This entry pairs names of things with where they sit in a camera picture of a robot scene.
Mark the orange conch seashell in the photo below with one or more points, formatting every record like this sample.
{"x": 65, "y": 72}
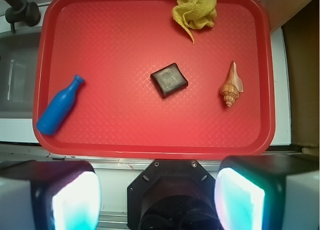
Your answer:
{"x": 232, "y": 87}

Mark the grey metal sink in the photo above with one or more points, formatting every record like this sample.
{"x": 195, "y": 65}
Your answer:
{"x": 18, "y": 66}

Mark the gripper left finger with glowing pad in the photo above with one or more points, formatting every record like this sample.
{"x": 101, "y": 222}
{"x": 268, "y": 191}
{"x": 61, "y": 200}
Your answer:
{"x": 49, "y": 195}

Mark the dark brown square block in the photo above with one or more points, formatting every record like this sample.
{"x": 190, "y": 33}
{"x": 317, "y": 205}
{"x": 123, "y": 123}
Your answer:
{"x": 169, "y": 80}

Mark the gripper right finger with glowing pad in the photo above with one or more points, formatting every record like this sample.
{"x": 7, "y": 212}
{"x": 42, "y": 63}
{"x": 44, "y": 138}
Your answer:
{"x": 268, "y": 192}

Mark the blue plastic bottle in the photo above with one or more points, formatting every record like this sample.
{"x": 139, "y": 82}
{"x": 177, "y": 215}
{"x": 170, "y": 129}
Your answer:
{"x": 59, "y": 107}

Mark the crumpled yellow cloth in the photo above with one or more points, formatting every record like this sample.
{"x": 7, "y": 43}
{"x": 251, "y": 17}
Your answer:
{"x": 194, "y": 14}

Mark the black faucet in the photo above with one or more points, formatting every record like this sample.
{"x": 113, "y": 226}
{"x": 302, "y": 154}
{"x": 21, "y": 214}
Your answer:
{"x": 22, "y": 11}

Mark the red plastic tray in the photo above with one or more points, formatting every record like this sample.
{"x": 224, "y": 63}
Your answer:
{"x": 115, "y": 46}

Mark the brown cardboard box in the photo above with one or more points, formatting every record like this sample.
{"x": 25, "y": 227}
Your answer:
{"x": 301, "y": 38}

